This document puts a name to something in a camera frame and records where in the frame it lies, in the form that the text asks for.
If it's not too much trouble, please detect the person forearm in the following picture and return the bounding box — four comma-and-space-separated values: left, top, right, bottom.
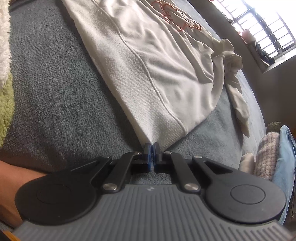
0, 161, 46, 227

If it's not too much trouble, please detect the grey fleece bed blanket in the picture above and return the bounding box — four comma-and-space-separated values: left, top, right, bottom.
1, 1, 266, 172

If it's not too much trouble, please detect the pink tweed folded garment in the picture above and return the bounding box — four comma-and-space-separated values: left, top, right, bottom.
254, 132, 280, 181

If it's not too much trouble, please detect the blue folded garment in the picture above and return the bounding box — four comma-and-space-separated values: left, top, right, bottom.
273, 126, 295, 225

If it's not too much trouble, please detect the pink flower pot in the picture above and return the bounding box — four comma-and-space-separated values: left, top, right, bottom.
241, 29, 255, 44

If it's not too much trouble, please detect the cream bear hoodie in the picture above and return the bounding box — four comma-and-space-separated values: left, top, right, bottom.
64, 1, 250, 150

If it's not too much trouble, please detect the beige folded garment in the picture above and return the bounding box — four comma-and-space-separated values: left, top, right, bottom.
238, 153, 255, 175

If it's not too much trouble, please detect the white green fluffy sleeve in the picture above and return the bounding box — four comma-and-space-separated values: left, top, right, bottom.
0, 1, 15, 146

